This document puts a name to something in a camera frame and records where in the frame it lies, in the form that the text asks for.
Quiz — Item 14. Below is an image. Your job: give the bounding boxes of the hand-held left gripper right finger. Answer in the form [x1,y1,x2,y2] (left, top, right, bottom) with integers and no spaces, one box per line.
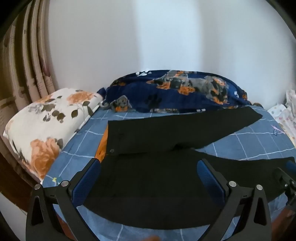
[196,159,272,241]

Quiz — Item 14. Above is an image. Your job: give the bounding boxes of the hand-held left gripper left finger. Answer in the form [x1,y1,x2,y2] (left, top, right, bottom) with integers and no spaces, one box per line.
[26,158,102,241]

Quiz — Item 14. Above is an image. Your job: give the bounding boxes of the black pants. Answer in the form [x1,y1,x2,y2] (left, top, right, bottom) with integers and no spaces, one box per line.
[83,106,296,230]

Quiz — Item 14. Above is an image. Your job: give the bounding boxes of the blue checked bed sheet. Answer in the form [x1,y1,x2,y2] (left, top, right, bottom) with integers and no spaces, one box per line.
[43,102,296,241]

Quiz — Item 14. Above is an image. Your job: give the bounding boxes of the white polka dot cloth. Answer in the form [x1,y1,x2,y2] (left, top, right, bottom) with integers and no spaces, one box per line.
[267,89,296,149]

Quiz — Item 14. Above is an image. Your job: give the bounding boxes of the floral white orange pillow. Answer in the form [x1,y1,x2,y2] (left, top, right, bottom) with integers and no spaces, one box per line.
[3,88,104,183]

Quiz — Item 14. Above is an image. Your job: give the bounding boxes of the navy dog print blanket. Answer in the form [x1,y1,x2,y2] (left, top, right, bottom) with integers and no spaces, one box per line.
[97,70,264,114]

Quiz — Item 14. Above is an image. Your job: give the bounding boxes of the beige patterned curtain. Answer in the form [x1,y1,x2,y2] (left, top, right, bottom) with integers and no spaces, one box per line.
[0,0,57,158]

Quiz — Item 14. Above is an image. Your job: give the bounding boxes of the brown wooden bed frame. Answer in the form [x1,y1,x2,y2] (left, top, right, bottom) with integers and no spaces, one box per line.
[0,139,43,194]

